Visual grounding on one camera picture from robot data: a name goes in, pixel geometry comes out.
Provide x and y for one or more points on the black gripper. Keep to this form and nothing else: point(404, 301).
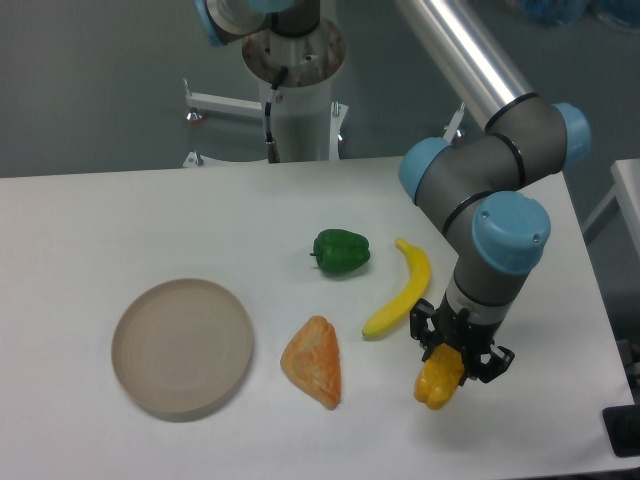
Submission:
point(482, 359)

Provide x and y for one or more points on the yellow toy pepper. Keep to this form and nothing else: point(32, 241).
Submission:
point(439, 377)

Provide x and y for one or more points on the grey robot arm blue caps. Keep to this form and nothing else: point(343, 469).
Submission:
point(472, 194)

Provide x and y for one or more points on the green toy pepper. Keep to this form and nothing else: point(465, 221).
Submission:
point(339, 251)

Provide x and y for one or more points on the beige round plate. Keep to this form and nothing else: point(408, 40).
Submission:
point(182, 349)

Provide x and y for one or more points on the yellow toy banana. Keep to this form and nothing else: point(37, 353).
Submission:
point(393, 312)

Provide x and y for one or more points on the orange toy bread slice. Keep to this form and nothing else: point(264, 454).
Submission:
point(311, 361)

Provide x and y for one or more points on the black device at table edge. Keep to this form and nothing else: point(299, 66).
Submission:
point(622, 426)

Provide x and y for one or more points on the white side table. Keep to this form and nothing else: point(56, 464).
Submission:
point(623, 198)

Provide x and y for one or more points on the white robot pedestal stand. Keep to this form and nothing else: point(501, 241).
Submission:
point(301, 121)

